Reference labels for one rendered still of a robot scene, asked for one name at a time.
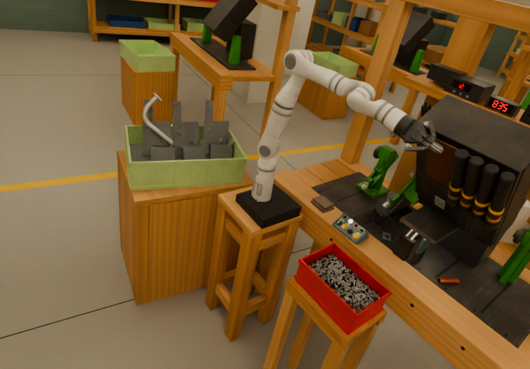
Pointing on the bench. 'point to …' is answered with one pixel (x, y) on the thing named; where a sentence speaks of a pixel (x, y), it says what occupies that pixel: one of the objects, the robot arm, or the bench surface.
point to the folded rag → (322, 203)
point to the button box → (352, 229)
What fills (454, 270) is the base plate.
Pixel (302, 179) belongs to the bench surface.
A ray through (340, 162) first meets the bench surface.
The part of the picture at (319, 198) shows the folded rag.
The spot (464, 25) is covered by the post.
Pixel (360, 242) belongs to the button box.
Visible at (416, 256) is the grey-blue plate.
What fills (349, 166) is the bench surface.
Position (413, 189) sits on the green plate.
